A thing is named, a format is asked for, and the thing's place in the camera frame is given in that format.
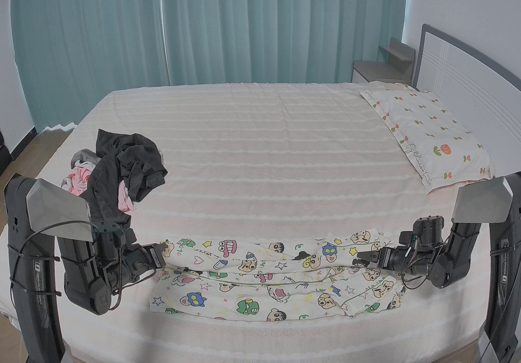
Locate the bed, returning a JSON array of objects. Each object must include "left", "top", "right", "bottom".
[{"left": 0, "top": 24, "right": 521, "bottom": 363}]

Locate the pile of clothes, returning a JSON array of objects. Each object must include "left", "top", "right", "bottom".
[{"left": 61, "top": 128, "right": 169, "bottom": 232}]

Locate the white printed pillow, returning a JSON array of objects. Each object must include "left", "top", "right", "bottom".
[{"left": 359, "top": 87, "right": 495, "bottom": 195}]

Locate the white printed pyjama top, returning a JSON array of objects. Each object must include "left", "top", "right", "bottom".
[{"left": 148, "top": 229, "right": 406, "bottom": 321}]

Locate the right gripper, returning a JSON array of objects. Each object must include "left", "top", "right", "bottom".
[{"left": 352, "top": 247, "right": 403, "bottom": 272}]

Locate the black cable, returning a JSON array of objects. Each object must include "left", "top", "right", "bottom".
[
  {"left": 400, "top": 270, "right": 429, "bottom": 289},
  {"left": 107, "top": 267, "right": 158, "bottom": 312}
]

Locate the blue-green curtain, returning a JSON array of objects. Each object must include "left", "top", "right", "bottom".
[
  {"left": 12, "top": 0, "right": 171, "bottom": 130},
  {"left": 162, "top": 0, "right": 410, "bottom": 84}
]

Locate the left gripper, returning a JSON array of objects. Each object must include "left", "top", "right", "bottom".
[{"left": 136, "top": 244, "right": 167, "bottom": 272}]

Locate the grey bedside table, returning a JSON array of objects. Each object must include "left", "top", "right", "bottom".
[{"left": 352, "top": 37, "right": 416, "bottom": 83}]

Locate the black chest of drawers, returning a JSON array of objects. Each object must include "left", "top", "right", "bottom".
[{"left": 0, "top": 131, "right": 11, "bottom": 175}]

